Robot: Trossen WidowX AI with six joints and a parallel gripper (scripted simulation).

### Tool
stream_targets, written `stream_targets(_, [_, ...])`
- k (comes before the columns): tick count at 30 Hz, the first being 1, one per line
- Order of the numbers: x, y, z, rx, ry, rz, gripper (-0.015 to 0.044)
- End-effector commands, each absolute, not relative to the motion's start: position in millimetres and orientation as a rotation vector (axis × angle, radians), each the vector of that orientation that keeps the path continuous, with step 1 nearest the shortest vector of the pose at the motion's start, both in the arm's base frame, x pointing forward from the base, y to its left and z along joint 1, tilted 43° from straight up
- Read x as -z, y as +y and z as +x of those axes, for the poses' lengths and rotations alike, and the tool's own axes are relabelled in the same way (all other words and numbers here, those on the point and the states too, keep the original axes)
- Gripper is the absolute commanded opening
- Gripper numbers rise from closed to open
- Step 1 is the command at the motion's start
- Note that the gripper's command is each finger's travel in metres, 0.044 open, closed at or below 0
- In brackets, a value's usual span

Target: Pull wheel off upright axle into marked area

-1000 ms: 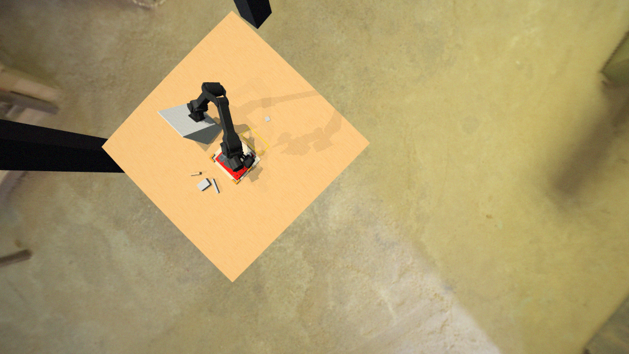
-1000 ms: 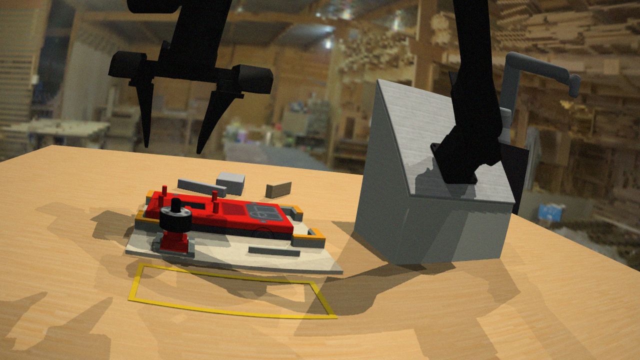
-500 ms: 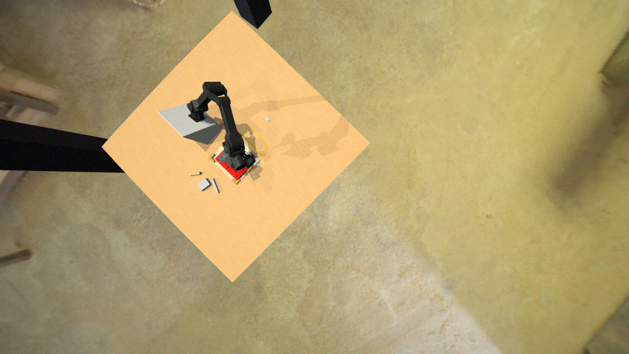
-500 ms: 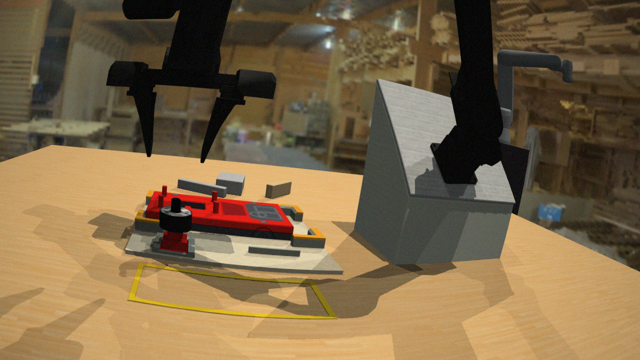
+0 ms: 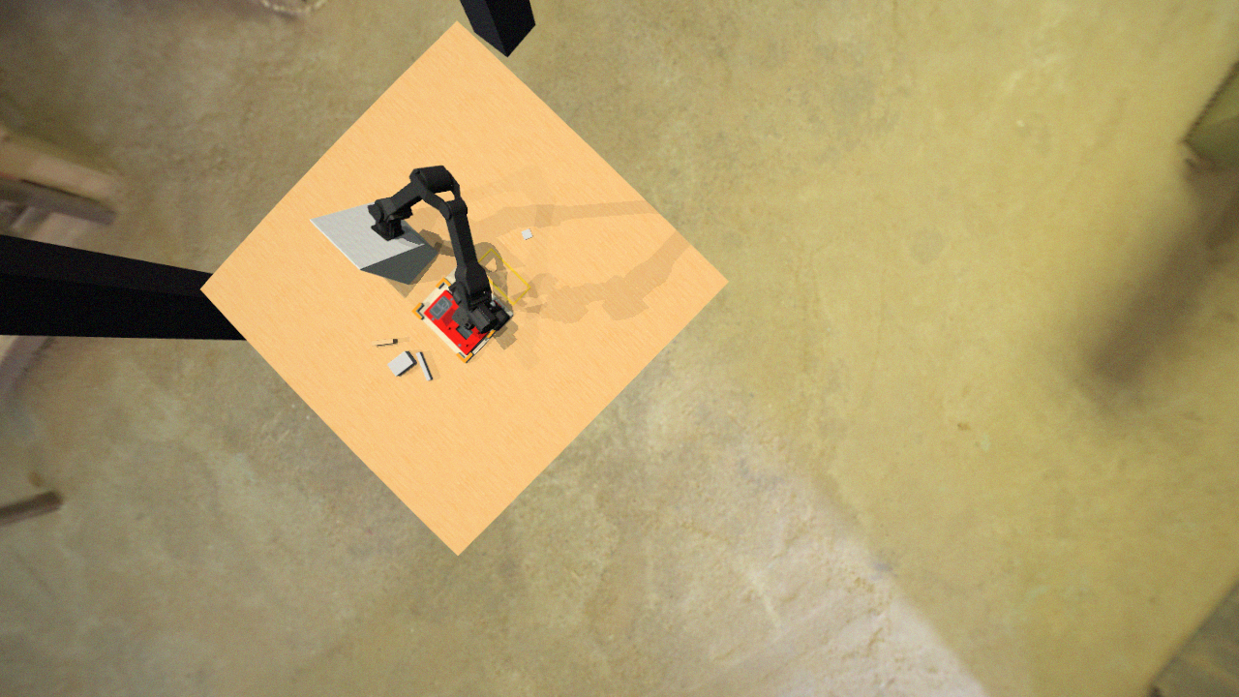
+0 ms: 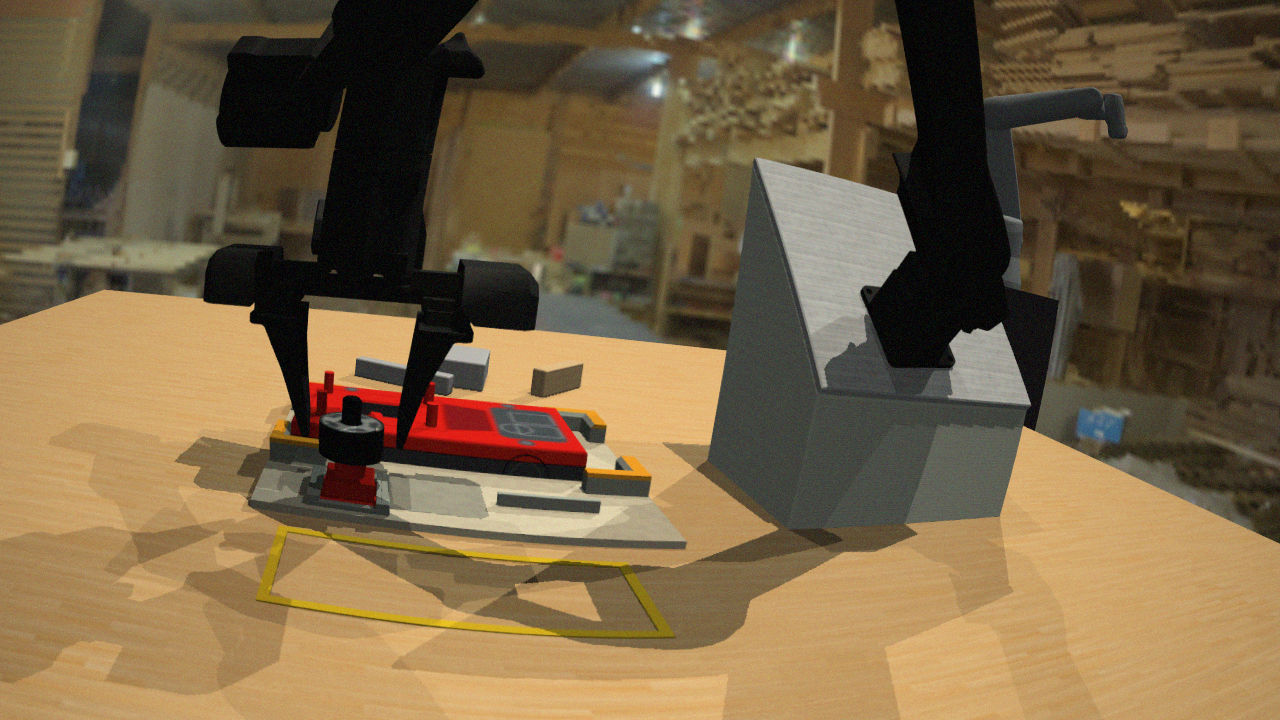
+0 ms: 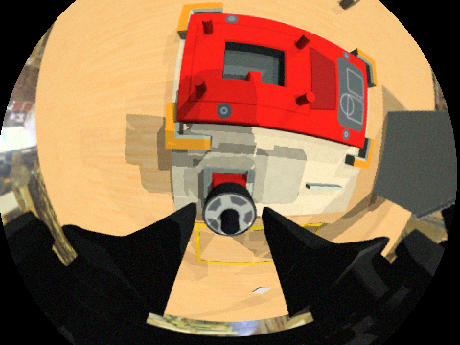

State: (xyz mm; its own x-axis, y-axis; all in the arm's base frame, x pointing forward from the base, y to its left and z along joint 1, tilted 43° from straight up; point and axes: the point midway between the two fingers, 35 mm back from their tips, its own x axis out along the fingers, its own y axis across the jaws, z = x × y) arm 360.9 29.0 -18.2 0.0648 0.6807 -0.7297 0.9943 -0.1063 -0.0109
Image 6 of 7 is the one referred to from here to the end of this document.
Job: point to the brown rectangular block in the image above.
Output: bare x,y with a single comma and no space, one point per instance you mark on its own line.
556,378

